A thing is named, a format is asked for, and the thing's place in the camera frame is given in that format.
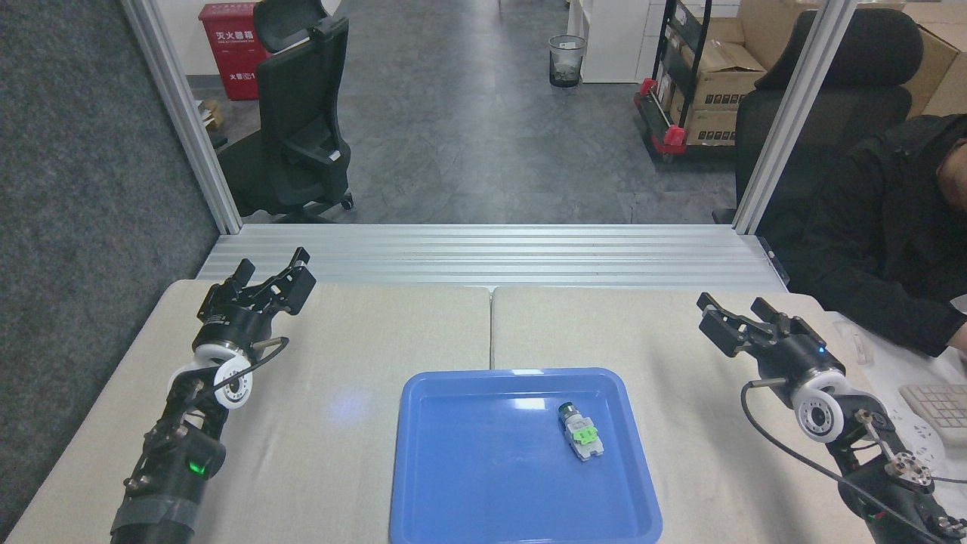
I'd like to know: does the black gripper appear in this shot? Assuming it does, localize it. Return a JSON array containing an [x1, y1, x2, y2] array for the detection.
[[696, 292, 847, 397], [196, 247, 318, 356]]

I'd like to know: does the switch part with green clip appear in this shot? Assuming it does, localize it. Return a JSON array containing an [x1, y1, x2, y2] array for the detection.
[[558, 401, 606, 463]]

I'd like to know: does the blue plastic tray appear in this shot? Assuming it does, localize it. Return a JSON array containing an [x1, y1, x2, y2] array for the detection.
[[389, 367, 664, 544]]

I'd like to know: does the beige table mat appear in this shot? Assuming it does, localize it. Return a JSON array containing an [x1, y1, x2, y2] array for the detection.
[[490, 286, 947, 544]]

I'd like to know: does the black office chair with armrests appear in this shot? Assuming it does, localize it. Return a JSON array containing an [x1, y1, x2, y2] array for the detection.
[[218, 0, 354, 224]]

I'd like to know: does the person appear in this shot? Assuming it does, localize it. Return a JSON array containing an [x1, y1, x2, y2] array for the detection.
[[759, 113, 967, 360]]

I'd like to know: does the grey felt partition panel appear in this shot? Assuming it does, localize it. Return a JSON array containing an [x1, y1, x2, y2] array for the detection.
[[0, 0, 222, 524]]

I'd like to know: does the beige keyboard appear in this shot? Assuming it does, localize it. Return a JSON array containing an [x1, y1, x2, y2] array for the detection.
[[899, 383, 967, 447]]

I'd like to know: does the white power strip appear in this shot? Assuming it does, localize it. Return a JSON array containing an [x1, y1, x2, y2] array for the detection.
[[884, 408, 947, 474]]

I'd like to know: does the flat cardboard box with label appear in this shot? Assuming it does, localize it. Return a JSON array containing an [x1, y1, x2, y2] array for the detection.
[[682, 110, 740, 147]]

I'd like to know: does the black cart with red corners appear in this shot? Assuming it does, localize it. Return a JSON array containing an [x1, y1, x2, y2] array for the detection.
[[633, 0, 740, 163]]

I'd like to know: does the red fire extinguisher box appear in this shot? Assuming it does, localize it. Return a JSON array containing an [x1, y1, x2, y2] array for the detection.
[[198, 2, 271, 102]]

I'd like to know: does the black high-back office chair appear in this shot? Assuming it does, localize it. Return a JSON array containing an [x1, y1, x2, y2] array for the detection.
[[712, 8, 924, 226]]

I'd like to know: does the open cardboard box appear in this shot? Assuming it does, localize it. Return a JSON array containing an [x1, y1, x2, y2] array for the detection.
[[682, 39, 768, 113]]

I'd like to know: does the large brown cardboard box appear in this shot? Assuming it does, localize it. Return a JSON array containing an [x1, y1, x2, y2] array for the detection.
[[903, 4, 967, 119]]

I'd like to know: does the white cabinet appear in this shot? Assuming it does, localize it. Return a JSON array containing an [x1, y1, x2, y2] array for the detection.
[[567, 0, 667, 84]]

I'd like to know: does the black mesh waste bin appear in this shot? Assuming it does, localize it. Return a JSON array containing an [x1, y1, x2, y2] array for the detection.
[[548, 35, 588, 88]]

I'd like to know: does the black frame bracket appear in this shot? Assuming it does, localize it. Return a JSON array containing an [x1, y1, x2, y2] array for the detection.
[[758, 236, 791, 286]]

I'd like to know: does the silver aluminium frame post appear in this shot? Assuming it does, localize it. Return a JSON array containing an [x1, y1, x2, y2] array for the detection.
[[121, 0, 243, 235], [731, 0, 858, 235]]

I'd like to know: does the silver aluminium rail platform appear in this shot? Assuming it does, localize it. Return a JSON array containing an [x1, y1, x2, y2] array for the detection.
[[198, 224, 783, 292]]

